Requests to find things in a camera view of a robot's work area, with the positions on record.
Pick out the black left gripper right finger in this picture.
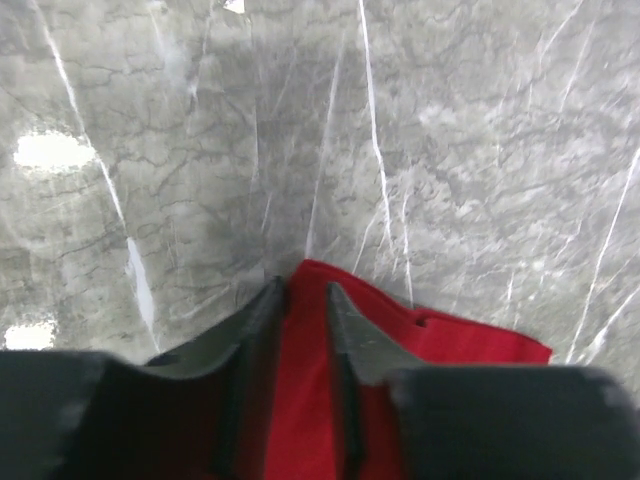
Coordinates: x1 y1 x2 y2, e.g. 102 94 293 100
327 283 639 479

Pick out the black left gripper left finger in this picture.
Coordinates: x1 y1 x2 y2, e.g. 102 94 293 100
1 277 286 479

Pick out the red t shirt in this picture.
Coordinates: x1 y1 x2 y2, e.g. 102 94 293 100
265 259 552 479

